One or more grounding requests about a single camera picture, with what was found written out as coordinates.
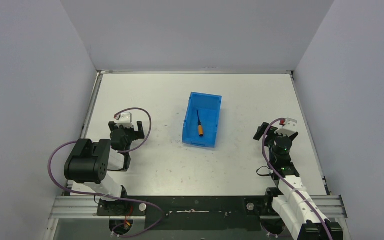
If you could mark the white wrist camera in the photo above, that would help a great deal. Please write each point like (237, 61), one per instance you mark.
(124, 118)
(288, 127)

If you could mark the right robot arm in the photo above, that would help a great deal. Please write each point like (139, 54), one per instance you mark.
(289, 198)

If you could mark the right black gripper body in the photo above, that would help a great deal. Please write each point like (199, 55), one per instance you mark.
(272, 155)

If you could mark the orange handled screwdriver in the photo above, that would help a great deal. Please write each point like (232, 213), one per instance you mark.
(199, 123)

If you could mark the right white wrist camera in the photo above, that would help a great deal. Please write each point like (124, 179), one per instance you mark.
(288, 127)

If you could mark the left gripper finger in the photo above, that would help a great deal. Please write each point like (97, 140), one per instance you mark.
(112, 125)
(140, 130)

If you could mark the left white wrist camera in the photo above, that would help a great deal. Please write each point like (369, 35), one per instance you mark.
(124, 118)

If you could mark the aluminium front rail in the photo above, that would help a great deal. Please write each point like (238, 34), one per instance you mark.
(84, 207)

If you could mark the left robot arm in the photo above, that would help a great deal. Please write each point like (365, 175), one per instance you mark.
(90, 163)

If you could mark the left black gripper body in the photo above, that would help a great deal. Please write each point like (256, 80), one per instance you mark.
(137, 130)

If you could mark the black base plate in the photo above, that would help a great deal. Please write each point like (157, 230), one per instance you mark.
(195, 213)

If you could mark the blue plastic bin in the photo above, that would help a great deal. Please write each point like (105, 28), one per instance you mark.
(209, 107)

